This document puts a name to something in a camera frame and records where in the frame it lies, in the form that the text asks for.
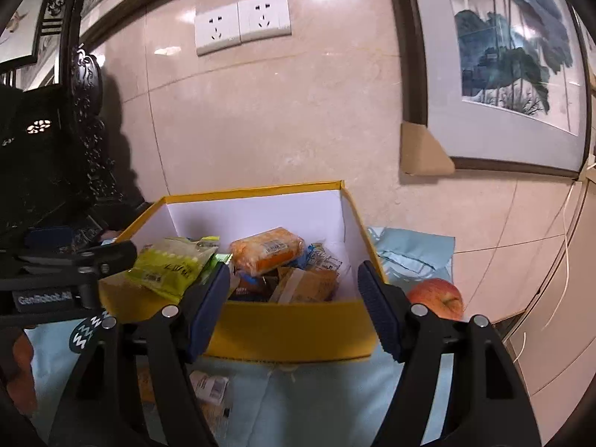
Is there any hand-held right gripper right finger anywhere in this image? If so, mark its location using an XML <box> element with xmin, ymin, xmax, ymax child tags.
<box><xmin>358</xmin><ymin>261</ymin><xmax>543</xmax><ymax>447</ymax></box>

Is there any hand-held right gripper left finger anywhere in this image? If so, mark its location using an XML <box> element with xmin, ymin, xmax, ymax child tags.
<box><xmin>49</xmin><ymin>263</ymin><xmax>231</xmax><ymax>447</ymax></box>

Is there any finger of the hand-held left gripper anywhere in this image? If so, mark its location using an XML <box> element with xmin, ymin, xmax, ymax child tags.
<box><xmin>77</xmin><ymin>241</ymin><xmax>139</xmax><ymax>281</ymax></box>
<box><xmin>23</xmin><ymin>226</ymin><xmax>75</xmax><ymax>251</ymax></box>

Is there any light green snack packet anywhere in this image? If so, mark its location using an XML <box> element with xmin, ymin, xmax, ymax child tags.
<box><xmin>126</xmin><ymin>236</ymin><xmax>219</xmax><ymax>303</ymax></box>

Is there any yellow cardboard box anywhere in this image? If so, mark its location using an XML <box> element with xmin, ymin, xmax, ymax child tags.
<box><xmin>100</xmin><ymin>180</ymin><xmax>389</xmax><ymax>364</ymax></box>

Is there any person's left hand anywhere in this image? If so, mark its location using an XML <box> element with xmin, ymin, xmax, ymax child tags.
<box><xmin>0</xmin><ymin>330</ymin><xmax>39</xmax><ymax>415</ymax></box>

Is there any red yellow apple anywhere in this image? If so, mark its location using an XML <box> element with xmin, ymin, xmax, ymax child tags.
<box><xmin>406</xmin><ymin>278</ymin><xmax>465</xmax><ymax>322</ymax></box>

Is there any clear printed snack packet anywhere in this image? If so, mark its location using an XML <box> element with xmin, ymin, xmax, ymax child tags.
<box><xmin>305</xmin><ymin>242</ymin><xmax>350</xmax><ymax>273</ymax></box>

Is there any tan snack packet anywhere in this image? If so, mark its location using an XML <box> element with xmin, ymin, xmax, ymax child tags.
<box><xmin>267</xmin><ymin>267</ymin><xmax>338</xmax><ymax>302</ymax></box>

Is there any labelled bread packet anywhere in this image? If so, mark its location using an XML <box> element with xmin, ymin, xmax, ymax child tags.
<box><xmin>229</xmin><ymin>226</ymin><xmax>305</xmax><ymax>276</ymax></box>

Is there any blue printed tablecloth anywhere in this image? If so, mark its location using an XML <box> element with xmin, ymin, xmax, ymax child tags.
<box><xmin>23</xmin><ymin>226</ymin><xmax>456</xmax><ymax>447</ymax></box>

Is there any tan cardboard corner protector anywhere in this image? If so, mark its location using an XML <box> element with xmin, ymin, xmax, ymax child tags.
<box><xmin>400</xmin><ymin>121</ymin><xmax>456</xmax><ymax>176</ymax></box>

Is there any cream cabinet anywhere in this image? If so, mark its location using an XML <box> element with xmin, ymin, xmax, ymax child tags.
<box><xmin>505</xmin><ymin>168</ymin><xmax>596</xmax><ymax>447</ymax></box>

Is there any framed bird painting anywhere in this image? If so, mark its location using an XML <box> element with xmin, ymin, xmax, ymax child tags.
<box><xmin>0</xmin><ymin>0</ymin><xmax>61</xmax><ymax>63</ymax></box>

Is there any framed lotus painting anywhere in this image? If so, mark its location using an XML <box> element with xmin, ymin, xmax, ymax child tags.
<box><xmin>386</xmin><ymin>0</ymin><xmax>594</xmax><ymax>180</ymax></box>

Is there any white cable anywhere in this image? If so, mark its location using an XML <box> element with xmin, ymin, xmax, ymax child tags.
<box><xmin>512</xmin><ymin>153</ymin><xmax>596</xmax><ymax>364</ymax></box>

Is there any white wall socket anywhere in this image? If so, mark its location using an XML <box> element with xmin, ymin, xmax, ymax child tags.
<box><xmin>194</xmin><ymin>2</ymin><xmax>241</xmax><ymax>57</ymax></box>
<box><xmin>237</xmin><ymin>0</ymin><xmax>292</xmax><ymax>44</ymax></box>

